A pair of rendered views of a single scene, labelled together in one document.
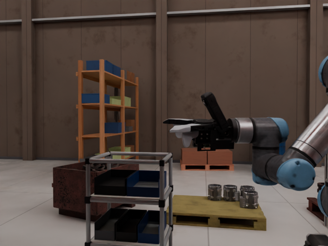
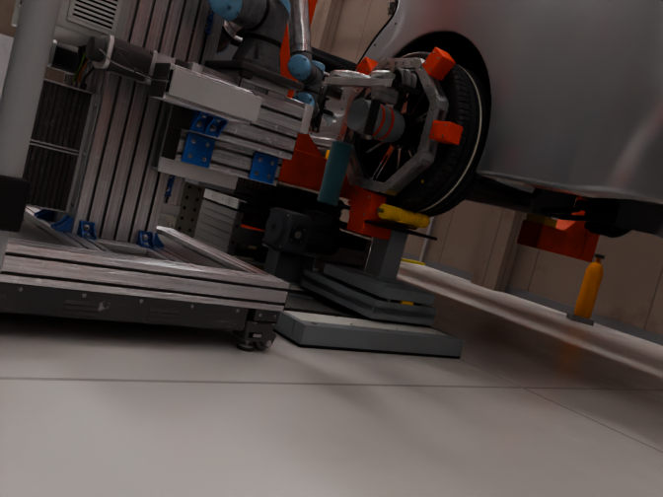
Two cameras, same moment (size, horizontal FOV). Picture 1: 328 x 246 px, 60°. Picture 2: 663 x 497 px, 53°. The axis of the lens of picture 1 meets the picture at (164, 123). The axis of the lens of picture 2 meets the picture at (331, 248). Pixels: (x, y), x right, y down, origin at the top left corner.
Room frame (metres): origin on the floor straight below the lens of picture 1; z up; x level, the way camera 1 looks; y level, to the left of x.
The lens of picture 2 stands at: (2.00, 1.04, 0.52)
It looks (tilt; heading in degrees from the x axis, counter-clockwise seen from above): 5 degrees down; 222
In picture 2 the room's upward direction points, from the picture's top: 15 degrees clockwise
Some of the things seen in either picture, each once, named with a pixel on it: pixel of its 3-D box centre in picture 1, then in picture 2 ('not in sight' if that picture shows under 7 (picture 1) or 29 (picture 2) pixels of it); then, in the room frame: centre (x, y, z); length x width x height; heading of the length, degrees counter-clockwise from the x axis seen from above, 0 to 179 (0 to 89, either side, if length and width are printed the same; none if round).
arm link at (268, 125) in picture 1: (265, 131); not in sight; (0.84, -0.30, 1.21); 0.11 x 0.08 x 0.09; 96
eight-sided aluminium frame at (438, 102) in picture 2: not in sight; (389, 125); (-0.11, -0.72, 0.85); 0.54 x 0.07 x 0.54; 81
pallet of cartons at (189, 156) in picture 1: (205, 158); not in sight; (7.17, -1.05, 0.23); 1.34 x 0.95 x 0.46; 82
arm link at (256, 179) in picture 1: (268, 165); not in sight; (0.82, -0.30, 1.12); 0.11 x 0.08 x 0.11; 6
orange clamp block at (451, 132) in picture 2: not in sight; (445, 132); (-0.06, -0.41, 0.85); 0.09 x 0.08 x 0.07; 81
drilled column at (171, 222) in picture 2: not in sight; (180, 227); (0.25, -1.44, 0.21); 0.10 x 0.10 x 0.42; 81
